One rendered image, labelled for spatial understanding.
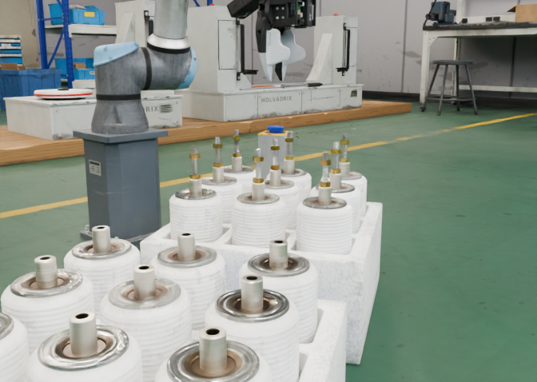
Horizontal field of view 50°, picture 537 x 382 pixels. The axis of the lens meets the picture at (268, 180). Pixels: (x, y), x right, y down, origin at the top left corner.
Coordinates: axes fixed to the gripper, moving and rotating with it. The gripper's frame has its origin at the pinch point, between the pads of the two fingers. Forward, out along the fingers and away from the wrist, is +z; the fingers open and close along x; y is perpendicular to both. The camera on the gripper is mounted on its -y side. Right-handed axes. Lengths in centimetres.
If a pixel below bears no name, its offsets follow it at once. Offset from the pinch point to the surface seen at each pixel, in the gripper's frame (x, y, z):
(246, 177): 5.6, -10.1, 22.0
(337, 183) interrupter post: 2.9, 12.7, 20.1
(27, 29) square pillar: 340, -556, -32
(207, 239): -16.9, -2.9, 28.5
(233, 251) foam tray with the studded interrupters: -19.1, 4.5, 28.6
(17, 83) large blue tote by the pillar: 217, -401, 21
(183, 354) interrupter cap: -60, 29, 21
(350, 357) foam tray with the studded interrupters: -13, 24, 45
